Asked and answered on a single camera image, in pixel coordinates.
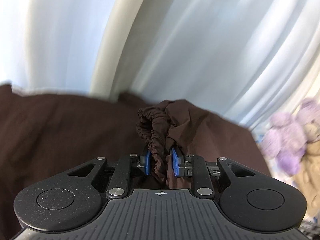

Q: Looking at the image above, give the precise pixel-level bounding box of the beige plush toy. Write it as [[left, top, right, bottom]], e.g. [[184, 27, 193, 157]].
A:
[[295, 120, 319, 217]]

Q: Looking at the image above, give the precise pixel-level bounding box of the pale blue sheer curtain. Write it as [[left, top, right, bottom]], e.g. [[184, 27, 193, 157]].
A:
[[1, 0, 319, 129]]

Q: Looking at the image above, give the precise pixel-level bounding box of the purple teddy bear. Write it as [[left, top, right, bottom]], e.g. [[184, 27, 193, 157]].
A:
[[260, 98, 319, 176]]

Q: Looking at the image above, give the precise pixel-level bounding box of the floral bed sheet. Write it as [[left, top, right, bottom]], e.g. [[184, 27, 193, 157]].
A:
[[249, 125, 320, 240]]

